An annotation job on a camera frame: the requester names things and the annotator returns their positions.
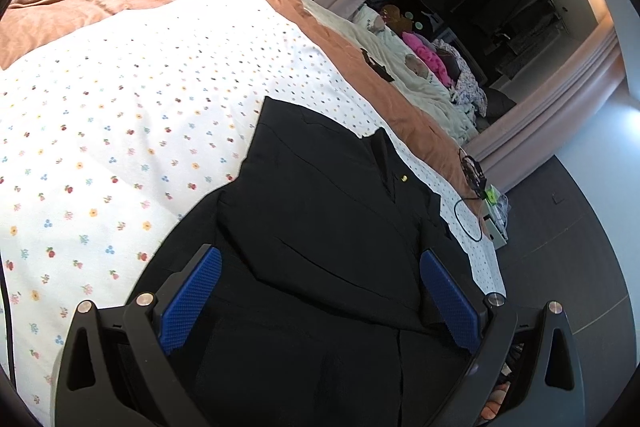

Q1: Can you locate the clear plastic bag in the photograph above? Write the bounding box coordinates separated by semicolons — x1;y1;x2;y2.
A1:
492;192;512;223

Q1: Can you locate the pink garment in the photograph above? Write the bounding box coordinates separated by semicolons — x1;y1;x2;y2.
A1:
402;32;453;88

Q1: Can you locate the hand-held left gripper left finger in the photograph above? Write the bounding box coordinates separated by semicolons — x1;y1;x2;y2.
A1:
52;243;223;427

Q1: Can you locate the cream nightstand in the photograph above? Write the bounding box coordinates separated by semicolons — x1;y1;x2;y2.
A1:
480;202;511;250

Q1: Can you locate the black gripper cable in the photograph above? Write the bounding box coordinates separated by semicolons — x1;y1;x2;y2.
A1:
0;257;18;388

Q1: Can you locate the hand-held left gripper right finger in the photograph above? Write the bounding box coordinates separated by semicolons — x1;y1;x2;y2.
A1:
419;248;586;427

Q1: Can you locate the pile of clothes and toys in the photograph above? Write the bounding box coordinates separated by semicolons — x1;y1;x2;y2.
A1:
305;0;481;145

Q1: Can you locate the brown plush toy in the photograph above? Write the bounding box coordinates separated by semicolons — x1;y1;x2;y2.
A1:
377;4;413;32

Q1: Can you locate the black jacket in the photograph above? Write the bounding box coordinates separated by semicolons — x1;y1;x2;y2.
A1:
135;96;493;427

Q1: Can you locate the floral garment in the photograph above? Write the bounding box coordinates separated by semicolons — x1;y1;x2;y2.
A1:
435;39;488;118

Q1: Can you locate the thin charging cable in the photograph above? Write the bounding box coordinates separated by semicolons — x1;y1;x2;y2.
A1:
452;192;488;244

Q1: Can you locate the black cabled device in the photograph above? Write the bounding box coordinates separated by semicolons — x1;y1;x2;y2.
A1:
459;148;488;200

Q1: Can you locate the white floral bedsheet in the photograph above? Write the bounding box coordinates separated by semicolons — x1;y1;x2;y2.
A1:
0;0;506;413

